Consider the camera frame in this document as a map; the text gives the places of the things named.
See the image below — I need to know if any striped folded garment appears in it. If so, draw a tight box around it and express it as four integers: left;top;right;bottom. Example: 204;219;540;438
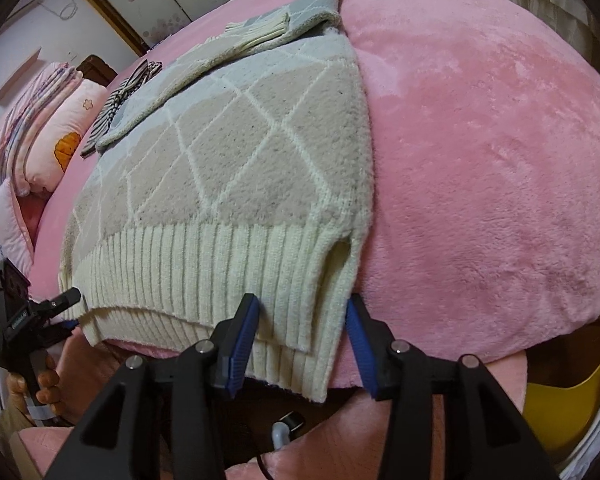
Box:
80;60;165;157

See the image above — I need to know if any pink embroidered pillow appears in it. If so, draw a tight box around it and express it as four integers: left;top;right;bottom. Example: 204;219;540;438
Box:
0;178;36;281

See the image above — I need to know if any dark wooden headboard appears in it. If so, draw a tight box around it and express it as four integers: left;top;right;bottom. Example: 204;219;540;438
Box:
76;55;118;89

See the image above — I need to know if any floral sliding door wardrobe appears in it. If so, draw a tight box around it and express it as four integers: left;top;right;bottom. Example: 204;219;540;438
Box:
62;0;331;57

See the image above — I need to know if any black cable with grey plug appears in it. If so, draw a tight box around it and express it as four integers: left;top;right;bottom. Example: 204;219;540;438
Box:
256;410;307;480

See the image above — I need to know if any pink blanket covered bed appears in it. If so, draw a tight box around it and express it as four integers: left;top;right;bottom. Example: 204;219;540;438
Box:
10;0;600;480

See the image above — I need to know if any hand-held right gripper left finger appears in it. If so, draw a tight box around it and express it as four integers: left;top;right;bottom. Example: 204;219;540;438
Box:
45;293;260;480

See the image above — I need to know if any white plastic item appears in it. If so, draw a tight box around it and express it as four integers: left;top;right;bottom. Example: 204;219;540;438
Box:
555;400;600;480

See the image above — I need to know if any yellow plastic stool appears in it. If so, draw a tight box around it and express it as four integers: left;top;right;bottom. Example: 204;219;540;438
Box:
525;355;600;453

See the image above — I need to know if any stack of folded quilts pillows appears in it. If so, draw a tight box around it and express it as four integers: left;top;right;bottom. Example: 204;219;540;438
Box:
0;61;110;196

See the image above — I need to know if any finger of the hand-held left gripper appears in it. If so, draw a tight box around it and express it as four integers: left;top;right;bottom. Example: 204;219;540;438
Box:
44;287;82;314
44;317;81;342

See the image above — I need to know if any wooden wall shelf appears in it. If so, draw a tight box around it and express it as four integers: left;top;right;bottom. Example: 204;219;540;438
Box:
0;47;42;103

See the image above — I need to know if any diamond pattern knit sweater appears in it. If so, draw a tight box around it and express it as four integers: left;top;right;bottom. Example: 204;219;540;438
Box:
57;0;376;405

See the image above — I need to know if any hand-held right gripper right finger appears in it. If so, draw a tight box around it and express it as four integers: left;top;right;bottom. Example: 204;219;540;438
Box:
346;293;558;480

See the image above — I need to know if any person's left hand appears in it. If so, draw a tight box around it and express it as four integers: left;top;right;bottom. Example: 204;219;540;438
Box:
34;354;63;407

